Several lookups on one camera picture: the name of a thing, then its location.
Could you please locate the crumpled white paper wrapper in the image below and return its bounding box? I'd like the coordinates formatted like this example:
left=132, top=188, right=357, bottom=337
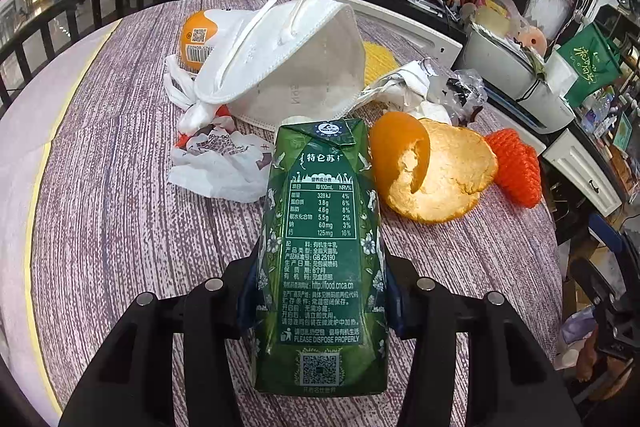
left=350, top=59, right=453, bottom=125

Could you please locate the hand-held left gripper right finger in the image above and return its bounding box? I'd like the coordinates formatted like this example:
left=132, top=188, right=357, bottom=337
left=382, top=252, right=583, bottom=427

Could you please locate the white and orange drink bottle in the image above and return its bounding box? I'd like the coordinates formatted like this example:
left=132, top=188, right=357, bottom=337
left=179, top=8, right=253, bottom=72

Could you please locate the white drawer cabinet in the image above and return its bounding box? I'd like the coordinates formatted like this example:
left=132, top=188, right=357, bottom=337
left=542, top=129, right=623, bottom=218

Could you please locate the green milk carton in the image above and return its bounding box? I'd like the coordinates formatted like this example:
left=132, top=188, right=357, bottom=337
left=252, top=117, right=391, bottom=395

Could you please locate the white face mask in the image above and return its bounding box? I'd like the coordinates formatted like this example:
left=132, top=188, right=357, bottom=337
left=192, top=0, right=366, bottom=132

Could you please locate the pink round toy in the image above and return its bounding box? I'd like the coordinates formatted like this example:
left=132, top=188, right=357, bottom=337
left=517, top=27, right=548, bottom=58

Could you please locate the black railing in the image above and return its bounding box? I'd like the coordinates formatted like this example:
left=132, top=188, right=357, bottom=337
left=0, top=0, right=166, bottom=108

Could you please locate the white printer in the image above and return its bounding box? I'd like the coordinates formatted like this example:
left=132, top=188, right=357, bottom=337
left=452, top=24, right=576, bottom=135

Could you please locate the white plastic bag red print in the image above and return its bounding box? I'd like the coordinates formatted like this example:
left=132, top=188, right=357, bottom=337
left=164, top=54, right=276, bottom=202

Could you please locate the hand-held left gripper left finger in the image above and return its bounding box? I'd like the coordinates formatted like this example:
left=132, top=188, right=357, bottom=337
left=59, top=252, right=266, bottom=427

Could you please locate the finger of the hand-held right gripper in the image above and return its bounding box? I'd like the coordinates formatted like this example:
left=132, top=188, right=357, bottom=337
left=587, top=213, right=626, bottom=258

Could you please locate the crumpled clear plastic wrapper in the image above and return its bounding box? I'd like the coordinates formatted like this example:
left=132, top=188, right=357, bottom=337
left=440, top=69, right=488, bottom=128

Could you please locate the yellow foam fruit net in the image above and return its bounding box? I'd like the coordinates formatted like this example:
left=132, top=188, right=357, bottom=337
left=361, top=41, right=401, bottom=88

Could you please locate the green paper bag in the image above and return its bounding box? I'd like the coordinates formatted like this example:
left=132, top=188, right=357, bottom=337
left=556, top=24, right=623, bottom=105

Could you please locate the orange peel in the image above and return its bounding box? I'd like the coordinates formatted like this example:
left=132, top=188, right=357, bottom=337
left=369, top=112, right=499, bottom=224

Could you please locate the red foam fruit net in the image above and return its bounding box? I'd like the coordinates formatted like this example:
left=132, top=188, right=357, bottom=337
left=485, top=128, right=543, bottom=208

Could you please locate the white wooden frame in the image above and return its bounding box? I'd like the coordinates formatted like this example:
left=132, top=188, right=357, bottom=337
left=196, top=0, right=463, bottom=68

